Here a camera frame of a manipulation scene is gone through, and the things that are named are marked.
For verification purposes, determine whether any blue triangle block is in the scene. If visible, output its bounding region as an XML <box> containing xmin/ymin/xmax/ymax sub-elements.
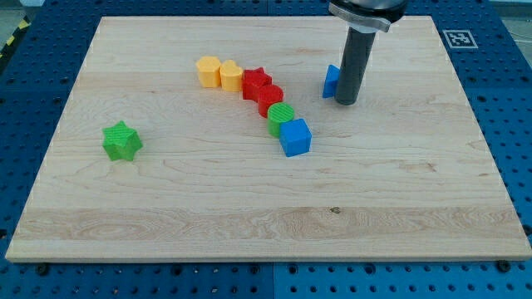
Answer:
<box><xmin>323</xmin><ymin>65</ymin><xmax>340</xmax><ymax>98</ymax></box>

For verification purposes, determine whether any wooden board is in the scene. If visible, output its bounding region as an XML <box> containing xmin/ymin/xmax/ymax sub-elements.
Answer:
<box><xmin>6</xmin><ymin>16</ymin><xmax>531</xmax><ymax>262</ymax></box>

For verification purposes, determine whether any fiducial marker tag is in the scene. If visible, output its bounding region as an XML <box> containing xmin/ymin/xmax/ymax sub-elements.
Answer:
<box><xmin>442</xmin><ymin>30</ymin><xmax>478</xmax><ymax>49</ymax></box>

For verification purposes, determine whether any red star block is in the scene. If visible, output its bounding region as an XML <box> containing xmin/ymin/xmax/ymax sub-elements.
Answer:
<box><xmin>242</xmin><ymin>67</ymin><xmax>273</xmax><ymax>101</ymax></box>

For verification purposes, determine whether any green star block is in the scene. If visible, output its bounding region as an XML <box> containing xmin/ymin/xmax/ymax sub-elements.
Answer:
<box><xmin>102</xmin><ymin>120</ymin><xmax>143</xmax><ymax>161</ymax></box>

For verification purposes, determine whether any blue cube block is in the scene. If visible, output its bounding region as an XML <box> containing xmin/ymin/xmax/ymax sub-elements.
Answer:
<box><xmin>279</xmin><ymin>119</ymin><xmax>312</xmax><ymax>157</ymax></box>

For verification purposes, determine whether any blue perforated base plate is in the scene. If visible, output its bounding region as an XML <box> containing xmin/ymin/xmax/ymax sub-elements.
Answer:
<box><xmin>1</xmin><ymin>0</ymin><xmax>531</xmax><ymax>298</ymax></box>

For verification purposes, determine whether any red cylinder block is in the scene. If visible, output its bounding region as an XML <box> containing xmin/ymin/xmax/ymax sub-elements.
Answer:
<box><xmin>257</xmin><ymin>85</ymin><xmax>284</xmax><ymax>118</ymax></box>

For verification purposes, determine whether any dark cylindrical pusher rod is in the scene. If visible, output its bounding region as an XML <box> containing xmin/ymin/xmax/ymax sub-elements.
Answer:
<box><xmin>335</xmin><ymin>28</ymin><xmax>376</xmax><ymax>105</ymax></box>

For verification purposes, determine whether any green cylinder block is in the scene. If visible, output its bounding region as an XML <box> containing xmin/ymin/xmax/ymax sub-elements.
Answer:
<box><xmin>267</xmin><ymin>102</ymin><xmax>295</xmax><ymax>138</ymax></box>

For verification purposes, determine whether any yellow hexagon block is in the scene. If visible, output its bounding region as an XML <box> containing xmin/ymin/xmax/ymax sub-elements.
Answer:
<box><xmin>195</xmin><ymin>56</ymin><xmax>221</xmax><ymax>88</ymax></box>

